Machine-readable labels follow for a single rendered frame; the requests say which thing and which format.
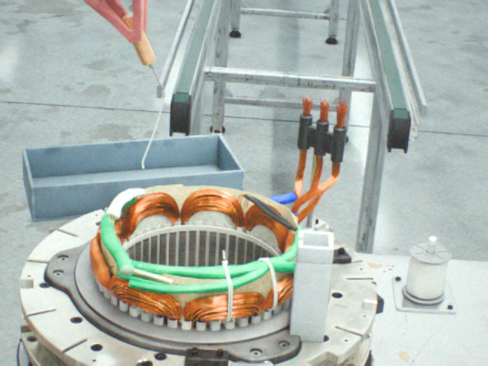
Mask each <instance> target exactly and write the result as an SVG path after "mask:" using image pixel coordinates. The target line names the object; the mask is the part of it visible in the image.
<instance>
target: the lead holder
mask: <svg viewBox="0 0 488 366"><path fill-rule="evenodd" d="M312 121H313V115H312V114H311V115H310V116H309V117H305V116H303V115H302V114H301V115H300V120H299V130H298V139H297V148H298V149H300V150H308V149H309V148H310V147H313V154H314V155H315V156H318V157H324V156H325V155H326V154H330V155H331V158H330V160H331V161H332V162H334V163H335V164H340V162H343V160H344V153H345V139H346V131H347V128H346V127H343V128H344V129H338V128H337V125H336V126H334V127H333V133H332V132H329V125H330V121H328V120H327V122H320V121H319V120H317V122H316V127H314V126H312Z"/></svg>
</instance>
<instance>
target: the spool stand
mask: <svg viewBox="0 0 488 366"><path fill-rule="evenodd" d="M436 244H437V239H436V238H435V237H429V240H428V245H427V250H426V253H428V254H430V255H433V254H435V247H436ZM406 278H407V277H404V276H393V277H392V279H391V282H392V288H393V298H394V303H395V307H396V310H398V311H405V312H417V313H437V314H448V315H454V314H456V306H455V303H454V298H453V294H452V292H453V290H452V288H451V282H450V281H449V280H445V286H444V288H443V291H444V292H445V298H444V299H443V300H442V301H441V302H439V303H433V304H432V305H425V304H420V303H415V302H413V301H411V300H409V299H408V298H407V297H406V295H405V294H404V293H403V287H404V286H405V285H406Z"/></svg>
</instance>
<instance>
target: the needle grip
mask: <svg viewBox="0 0 488 366"><path fill-rule="evenodd" d="M122 21H123V22H124V23H125V24H126V26H127V27H128V28H129V29H130V30H133V13H129V14H126V15H124V16H123V18H122ZM132 44H133V48H134V49H135V51H136V53H137V54H138V56H139V58H140V60H141V62H142V64H143V66H149V64H151V63H154V62H155V61H156V55H155V53H154V52H153V48H152V47H151V46H150V44H149V41H148V40H147V38H146V35H145V33H144V31H143V39H142V40H141V41H138V42H135V43H132Z"/></svg>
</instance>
